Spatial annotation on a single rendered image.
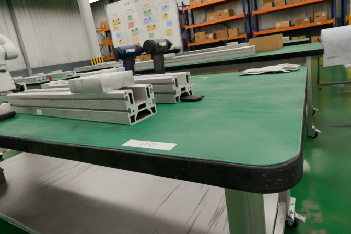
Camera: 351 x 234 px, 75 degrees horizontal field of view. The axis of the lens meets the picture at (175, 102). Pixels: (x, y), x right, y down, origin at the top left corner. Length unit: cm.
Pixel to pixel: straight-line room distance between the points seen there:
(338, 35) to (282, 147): 382
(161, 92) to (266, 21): 1059
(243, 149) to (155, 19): 383
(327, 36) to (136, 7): 307
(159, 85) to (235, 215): 43
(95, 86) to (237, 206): 43
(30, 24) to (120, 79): 1358
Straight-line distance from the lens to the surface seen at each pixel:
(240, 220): 47
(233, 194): 44
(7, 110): 111
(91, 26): 947
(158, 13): 409
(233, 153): 36
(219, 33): 1070
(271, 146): 38
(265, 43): 265
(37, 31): 1425
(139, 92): 62
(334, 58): 421
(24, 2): 1441
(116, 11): 466
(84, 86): 67
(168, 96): 71
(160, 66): 99
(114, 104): 59
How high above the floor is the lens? 94
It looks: 13 degrees down
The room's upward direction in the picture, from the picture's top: 9 degrees counter-clockwise
